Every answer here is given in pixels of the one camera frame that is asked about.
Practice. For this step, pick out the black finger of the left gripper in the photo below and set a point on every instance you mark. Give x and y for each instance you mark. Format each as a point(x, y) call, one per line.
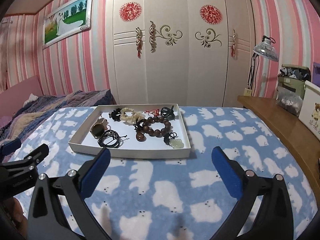
point(19, 176)

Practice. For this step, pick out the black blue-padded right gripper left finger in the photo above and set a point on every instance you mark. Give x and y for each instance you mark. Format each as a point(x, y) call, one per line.
point(46, 218)

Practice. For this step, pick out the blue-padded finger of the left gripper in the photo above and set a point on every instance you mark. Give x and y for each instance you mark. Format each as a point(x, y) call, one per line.
point(10, 147)

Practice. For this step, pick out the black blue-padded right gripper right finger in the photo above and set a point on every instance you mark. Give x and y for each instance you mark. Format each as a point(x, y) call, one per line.
point(274, 219)

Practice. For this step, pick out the white shallow jewelry tray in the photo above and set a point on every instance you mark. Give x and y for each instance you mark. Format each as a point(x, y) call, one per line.
point(152, 148)

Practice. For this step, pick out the wooden bed footboard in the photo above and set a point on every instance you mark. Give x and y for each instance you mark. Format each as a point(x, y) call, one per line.
point(298, 139)

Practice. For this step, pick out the blue polar bear blanket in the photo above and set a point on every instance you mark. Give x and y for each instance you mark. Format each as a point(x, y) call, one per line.
point(186, 198)

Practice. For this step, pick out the black beaded scrunchie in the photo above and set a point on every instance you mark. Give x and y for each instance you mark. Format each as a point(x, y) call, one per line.
point(115, 114)

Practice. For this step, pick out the white bear storage box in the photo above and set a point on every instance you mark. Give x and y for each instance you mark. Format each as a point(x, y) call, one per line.
point(309, 114)

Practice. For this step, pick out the grey plastic bag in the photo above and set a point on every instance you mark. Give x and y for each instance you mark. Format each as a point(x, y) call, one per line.
point(289, 101)

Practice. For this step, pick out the green fabric storage box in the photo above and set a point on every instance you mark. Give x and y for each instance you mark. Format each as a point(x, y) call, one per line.
point(293, 78)

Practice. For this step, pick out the framed wedding photo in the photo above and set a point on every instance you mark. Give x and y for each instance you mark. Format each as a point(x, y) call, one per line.
point(71, 18)

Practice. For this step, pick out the silver heat lamp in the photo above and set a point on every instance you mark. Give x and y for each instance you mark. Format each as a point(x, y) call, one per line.
point(264, 49)

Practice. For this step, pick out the white wardrobe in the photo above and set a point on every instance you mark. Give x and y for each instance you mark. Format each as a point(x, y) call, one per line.
point(189, 52)

